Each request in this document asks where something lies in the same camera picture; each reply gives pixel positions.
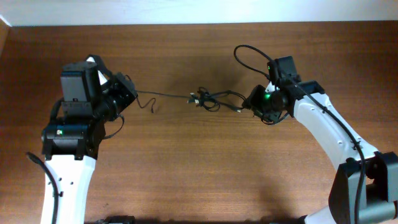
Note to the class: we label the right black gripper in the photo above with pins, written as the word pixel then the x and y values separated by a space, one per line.
pixel 256 101

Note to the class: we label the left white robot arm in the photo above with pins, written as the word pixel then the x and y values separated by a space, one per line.
pixel 92 96

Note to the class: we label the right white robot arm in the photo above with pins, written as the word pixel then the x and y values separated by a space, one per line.
pixel 365 186

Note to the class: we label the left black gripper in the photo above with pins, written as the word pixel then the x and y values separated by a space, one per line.
pixel 125 90

